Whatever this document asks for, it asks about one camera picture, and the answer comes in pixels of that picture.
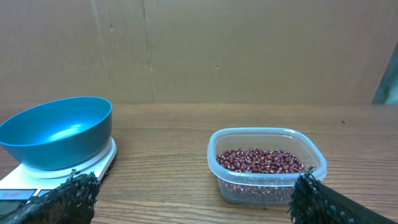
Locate clear plastic container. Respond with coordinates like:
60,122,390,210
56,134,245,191
207,128,327,205

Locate red adzuki beans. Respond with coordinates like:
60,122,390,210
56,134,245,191
216,147,306,174

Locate blue bowl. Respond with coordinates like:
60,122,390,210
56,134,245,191
1,96,113,170

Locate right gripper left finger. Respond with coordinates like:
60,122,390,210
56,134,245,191
1,169,100,224

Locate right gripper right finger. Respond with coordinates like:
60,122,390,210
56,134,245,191
288,166,397,224

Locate white digital kitchen scale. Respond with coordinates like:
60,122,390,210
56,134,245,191
1,138,117,217

